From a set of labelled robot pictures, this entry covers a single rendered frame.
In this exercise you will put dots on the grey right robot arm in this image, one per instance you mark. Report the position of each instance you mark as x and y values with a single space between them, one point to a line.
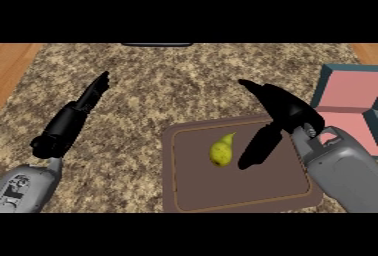
334 166

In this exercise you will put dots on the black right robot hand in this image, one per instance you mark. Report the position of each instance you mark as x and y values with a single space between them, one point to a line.
288 108

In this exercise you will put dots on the dark grey flat object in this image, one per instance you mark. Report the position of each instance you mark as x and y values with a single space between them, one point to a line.
157 44

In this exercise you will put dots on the teal box with pink inside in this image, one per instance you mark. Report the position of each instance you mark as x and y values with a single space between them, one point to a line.
352 100

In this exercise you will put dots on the brown tray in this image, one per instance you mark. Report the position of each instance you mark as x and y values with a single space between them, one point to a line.
237 186

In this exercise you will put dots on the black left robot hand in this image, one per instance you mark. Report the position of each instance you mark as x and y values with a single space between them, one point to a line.
67 125

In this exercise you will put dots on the yellow-green pear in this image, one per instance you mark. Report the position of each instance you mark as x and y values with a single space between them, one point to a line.
222 151

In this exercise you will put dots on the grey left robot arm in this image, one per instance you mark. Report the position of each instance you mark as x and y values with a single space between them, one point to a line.
27 188

